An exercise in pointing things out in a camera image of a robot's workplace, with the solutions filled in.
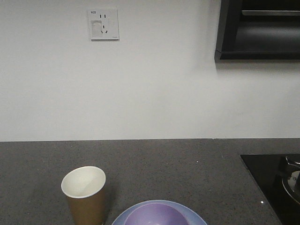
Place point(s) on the purple plastic bowl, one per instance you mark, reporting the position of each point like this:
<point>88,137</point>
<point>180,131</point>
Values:
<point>155,214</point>

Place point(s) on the brown paper cup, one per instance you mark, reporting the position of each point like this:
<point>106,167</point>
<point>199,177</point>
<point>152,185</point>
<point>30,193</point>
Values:
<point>84,190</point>

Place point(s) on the light blue plate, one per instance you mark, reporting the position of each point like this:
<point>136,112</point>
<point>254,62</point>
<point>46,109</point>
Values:
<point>192,217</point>

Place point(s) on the white wall socket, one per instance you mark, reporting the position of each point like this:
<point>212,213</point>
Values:
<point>103,24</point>

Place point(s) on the black induction cooktop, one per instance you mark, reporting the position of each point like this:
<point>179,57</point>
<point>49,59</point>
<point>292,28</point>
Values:
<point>267,170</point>

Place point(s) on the steel pot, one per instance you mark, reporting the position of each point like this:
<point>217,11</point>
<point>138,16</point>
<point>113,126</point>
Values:
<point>291,179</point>

